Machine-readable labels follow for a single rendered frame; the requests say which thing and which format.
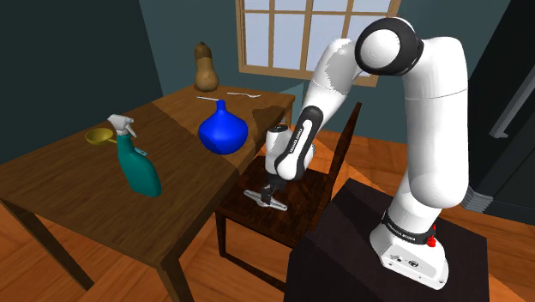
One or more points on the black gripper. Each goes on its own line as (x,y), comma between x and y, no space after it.
(274,183)

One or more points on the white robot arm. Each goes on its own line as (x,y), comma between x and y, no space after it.
(434,125)

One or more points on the silver metal hand tool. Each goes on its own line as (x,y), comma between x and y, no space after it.
(276,204)

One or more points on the dark wooden chair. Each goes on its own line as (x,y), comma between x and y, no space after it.
(301,205)

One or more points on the blue round vase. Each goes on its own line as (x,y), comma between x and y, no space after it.
(223,134)

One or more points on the silver fork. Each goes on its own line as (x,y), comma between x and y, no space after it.
(244,95)

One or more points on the dark robot stand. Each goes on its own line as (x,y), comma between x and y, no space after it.
(342,255)

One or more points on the silver knife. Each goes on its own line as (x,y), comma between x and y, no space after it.
(207,98)

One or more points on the brown butternut squash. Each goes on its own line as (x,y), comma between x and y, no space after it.
(205,77)

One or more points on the teal spray bottle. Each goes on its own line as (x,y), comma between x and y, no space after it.
(140,171)

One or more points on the wooden framed window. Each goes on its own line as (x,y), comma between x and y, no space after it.
(292,37)

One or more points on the yellow measuring scoop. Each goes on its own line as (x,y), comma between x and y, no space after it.
(98,136)

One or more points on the brown wooden table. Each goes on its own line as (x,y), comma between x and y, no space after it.
(83,180)

